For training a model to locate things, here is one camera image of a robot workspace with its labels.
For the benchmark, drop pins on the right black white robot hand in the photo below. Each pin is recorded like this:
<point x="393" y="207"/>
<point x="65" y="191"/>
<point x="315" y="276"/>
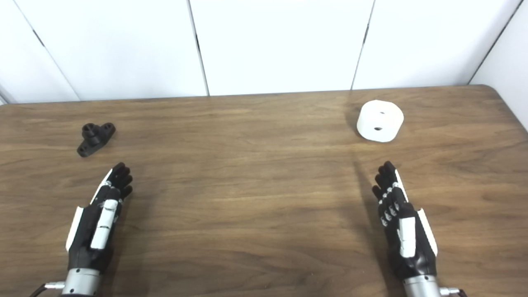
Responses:
<point x="416" y="247"/>

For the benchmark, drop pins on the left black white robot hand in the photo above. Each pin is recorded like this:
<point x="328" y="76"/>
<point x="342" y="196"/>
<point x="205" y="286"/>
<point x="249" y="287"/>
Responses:
<point x="88" y="235"/>

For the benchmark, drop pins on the black flanged holder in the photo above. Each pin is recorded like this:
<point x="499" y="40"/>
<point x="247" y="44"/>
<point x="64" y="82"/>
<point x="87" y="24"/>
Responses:
<point x="95" y="139"/>

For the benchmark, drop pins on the round white plastic piece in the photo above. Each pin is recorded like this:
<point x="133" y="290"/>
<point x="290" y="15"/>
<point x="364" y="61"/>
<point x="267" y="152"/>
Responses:
<point x="367" y="121"/>

